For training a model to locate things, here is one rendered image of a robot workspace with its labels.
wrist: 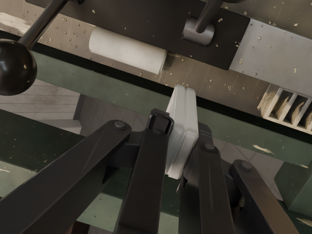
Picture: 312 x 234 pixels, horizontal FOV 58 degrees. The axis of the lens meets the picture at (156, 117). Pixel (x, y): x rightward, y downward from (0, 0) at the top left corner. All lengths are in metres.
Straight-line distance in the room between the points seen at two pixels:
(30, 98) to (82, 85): 3.46
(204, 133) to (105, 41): 0.17
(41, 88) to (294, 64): 3.61
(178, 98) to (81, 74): 0.25
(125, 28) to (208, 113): 0.18
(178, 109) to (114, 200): 0.23
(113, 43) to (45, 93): 3.57
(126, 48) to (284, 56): 0.15
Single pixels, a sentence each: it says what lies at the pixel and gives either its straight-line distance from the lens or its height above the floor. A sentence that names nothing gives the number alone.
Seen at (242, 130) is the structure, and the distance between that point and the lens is 0.42.
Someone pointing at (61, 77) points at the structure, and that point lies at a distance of 0.42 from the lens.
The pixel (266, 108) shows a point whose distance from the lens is 0.33.
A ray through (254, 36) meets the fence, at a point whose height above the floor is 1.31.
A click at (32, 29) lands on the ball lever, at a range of 0.24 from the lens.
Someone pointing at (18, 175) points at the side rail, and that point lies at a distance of 0.39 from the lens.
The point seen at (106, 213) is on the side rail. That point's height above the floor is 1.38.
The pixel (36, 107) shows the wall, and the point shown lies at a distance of 3.97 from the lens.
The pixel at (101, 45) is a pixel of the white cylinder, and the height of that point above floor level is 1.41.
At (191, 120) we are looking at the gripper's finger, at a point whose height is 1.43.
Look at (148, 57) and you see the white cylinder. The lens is 0.30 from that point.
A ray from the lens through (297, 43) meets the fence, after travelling 0.30.
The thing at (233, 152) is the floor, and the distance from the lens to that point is 1.97.
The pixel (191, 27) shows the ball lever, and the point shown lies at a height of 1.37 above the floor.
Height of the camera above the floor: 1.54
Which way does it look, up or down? 37 degrees down
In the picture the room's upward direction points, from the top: 91 degrees counter-clockwise
